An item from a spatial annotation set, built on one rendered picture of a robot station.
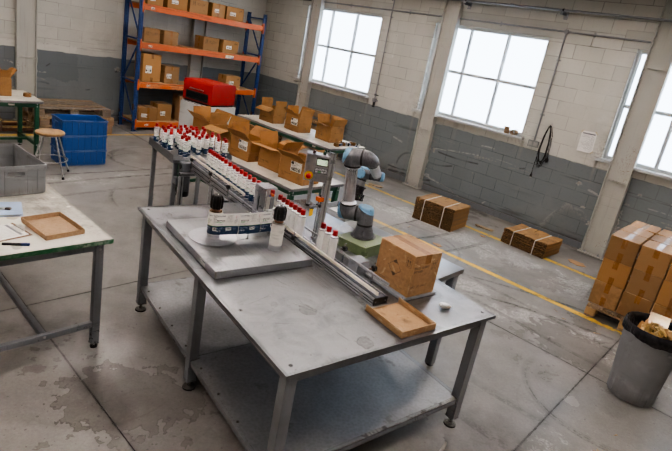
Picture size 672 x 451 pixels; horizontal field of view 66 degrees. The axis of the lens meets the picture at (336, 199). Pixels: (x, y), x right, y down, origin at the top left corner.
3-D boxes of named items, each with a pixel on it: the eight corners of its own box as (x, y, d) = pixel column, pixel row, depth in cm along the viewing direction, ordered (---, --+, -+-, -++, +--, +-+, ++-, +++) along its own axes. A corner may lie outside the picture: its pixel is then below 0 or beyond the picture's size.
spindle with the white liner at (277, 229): (265, 246, 336) (271, 203, 327) (277, 245, 341) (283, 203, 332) (272, 252, 329) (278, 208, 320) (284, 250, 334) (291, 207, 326)
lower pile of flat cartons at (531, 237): (499, 240, 724) (503, 226, 717) (517, 236, 761) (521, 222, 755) (542, 259, 681) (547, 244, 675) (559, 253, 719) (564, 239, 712)
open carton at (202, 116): (182, 134, 646) (185, 105, 635) (212, 134, 680) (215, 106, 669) (201, 142, 623) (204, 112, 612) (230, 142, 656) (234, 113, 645)
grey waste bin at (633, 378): (593, 388, 408) (619, 320, 390) (609, 370, 439) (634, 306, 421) (652, 420, 381) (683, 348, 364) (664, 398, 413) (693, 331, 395)
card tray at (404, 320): (364, 310, 289) (366, 304, 288) (398, 302, 305) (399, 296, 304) (401, 338, 267) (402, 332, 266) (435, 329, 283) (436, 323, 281)
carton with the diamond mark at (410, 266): (373, 275, 330) (381, 237, 322) (399, 270, 345) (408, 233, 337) (406, 298, 308) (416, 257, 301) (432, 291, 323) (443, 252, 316)
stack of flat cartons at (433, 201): (410, 216, 756) (415, 196, 747) (428, 211, 798) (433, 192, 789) (450, 232, 720) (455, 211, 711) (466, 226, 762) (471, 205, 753)
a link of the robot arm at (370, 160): (380, 149, 354) (386, 172, 400) (364, 147, 356) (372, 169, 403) (376, 165, 351) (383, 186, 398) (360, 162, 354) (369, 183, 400)
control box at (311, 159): (303, 176, 363) (307, 150, 358) (326, 180, 365) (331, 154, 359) (302, 179, 354) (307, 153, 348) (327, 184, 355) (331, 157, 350)
